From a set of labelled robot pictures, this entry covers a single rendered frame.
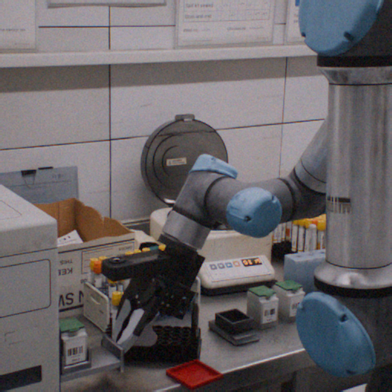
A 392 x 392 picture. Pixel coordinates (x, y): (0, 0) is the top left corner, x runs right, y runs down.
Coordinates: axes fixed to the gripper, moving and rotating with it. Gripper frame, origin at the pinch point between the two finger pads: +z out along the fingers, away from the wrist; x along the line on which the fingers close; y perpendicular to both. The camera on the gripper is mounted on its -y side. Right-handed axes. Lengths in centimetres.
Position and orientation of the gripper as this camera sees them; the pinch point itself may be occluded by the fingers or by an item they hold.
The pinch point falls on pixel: (115, 347)
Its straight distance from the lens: 137.3
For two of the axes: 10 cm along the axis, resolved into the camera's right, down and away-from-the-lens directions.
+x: -5.4, -2.4, 8.1
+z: -4.4, 9.0, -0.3
